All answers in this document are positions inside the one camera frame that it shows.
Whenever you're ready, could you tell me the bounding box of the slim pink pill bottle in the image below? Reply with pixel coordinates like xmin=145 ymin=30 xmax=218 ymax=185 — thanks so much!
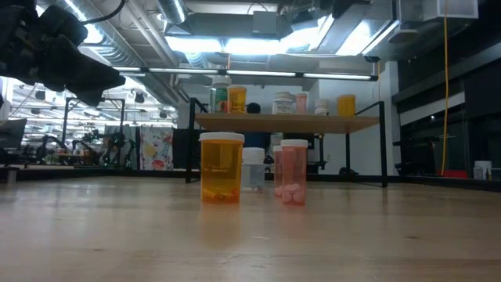
xmin=272 ymin=145 xmax=283 ymax=198
xmin=295 ymin=92 xmax=308 ymax=115
xmin=279 ymin=139 xmax=309 ymax=206

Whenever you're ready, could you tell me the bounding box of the dark computer monitor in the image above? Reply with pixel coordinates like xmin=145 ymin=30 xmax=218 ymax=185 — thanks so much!
xmin=0 ymin=118 xmax=27 ymax=165

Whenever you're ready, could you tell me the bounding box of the gummy vitamin bottle green label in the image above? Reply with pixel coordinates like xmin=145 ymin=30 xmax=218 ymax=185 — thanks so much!
xmin=209 ymin=76 xmax=232 ymax=114

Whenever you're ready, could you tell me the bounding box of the colourful printed banner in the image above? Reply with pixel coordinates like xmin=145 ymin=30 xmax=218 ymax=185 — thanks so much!
xmin=139 ymin=125 xmax=175 ymax=172

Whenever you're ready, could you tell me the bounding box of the long LED light bar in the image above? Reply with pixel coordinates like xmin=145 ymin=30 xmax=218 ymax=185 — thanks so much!
xmin=111 ymin=64 xmax=380 ymax=82

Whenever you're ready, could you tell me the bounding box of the hanging yellow cable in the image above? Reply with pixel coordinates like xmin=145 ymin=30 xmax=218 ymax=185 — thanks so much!
xmin=440 ymin=0 xmax=450 ymax=176

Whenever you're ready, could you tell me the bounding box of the wooden shelf black metal frame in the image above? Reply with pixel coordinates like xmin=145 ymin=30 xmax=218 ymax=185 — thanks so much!
xmin=185 ymin=96 xmax=389 ymax=189

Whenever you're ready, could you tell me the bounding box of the low red object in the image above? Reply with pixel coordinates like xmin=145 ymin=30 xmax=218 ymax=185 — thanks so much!
xmin=436 ymin=169 xmax=469 ymax=179

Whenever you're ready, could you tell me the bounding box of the black upright panel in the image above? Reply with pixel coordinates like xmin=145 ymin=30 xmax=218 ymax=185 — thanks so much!
xmin=172 ymin=128 xmax=201 ymax=170

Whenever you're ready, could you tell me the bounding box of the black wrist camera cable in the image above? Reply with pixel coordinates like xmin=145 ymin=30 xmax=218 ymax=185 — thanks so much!
xmin=82 ymin=0 xmax=127 ymax=25

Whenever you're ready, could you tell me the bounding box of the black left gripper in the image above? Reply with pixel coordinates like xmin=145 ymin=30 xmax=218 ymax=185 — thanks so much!
xmin=0 ymin=3 xmax=126 ymax=107

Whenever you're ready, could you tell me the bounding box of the white plastic container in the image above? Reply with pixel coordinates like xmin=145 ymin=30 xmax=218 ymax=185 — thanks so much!
xmin=472 ymin=160 xmax=493 ymax=181

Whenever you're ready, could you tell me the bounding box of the small clear pill bottle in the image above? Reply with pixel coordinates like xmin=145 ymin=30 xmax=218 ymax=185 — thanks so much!
xmin=241 ymin=146 xmax=266 ymax=193

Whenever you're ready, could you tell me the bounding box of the black metal frame stand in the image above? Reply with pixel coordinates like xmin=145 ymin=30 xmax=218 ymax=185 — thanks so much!
xmin=63 ymin=96 xmax=126 ymax=168

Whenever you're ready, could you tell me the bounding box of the white labelled medicine bottle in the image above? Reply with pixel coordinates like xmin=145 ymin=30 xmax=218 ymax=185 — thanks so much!
xmin=272 ymin=91 xmax=294 ymax=115

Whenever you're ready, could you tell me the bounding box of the black aluminium table frame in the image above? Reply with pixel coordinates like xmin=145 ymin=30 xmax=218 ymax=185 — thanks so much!
xmin=0 ymin=166 xmax=501 ymax=193

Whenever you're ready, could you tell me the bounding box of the amber pill bottle white cap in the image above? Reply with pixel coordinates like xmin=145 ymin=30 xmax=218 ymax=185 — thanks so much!
xmin=198 ymin=132 xmax=246 ymax=205
xmin=227 ymin=85 xmax=248 ymax=114
xmin=337 ymin=94 xmax=356 ymax=118

